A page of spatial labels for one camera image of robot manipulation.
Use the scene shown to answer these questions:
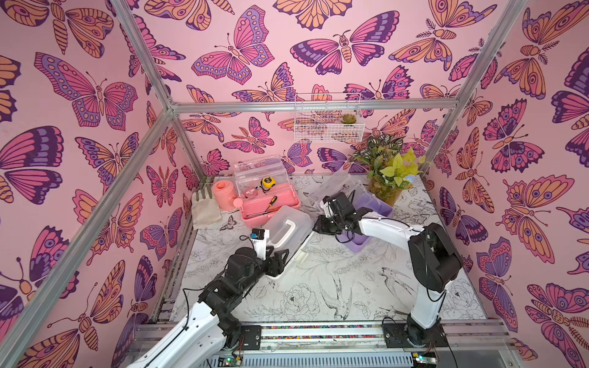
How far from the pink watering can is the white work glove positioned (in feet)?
0.16

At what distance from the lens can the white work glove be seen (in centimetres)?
105

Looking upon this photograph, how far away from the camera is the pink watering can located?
3.27 ft
